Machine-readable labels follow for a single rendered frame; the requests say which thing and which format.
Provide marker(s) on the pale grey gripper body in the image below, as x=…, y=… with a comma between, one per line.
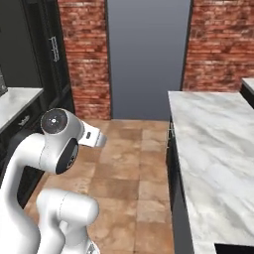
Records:
x=101, y=139

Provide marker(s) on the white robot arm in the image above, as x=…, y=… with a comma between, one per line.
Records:
x=26, y=172

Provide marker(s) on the grey appliance on counter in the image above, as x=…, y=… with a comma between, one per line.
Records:
x=2, y=84

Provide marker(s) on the tall black cupboard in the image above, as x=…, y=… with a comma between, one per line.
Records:
x=56, y=86

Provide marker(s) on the black island cabinet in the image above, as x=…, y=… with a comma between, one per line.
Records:
x=177, y=198

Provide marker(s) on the black cabinet with marble top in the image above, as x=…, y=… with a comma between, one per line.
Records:
x=247, y=94

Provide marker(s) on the black inset basin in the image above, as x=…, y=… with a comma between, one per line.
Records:
x=234, y=249

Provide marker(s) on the grey door with dark frame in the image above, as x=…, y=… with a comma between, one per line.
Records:
x=149, y=59

